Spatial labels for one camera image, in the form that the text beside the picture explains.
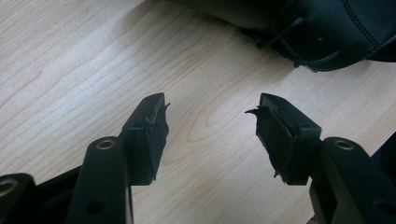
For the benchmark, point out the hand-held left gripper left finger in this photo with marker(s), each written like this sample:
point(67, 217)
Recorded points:
point(146, 143)

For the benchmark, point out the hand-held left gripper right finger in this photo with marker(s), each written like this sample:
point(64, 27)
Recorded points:
point(280, 146)

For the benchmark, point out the black leather shoe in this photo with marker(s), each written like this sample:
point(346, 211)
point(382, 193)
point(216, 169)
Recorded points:
point(320, 31)

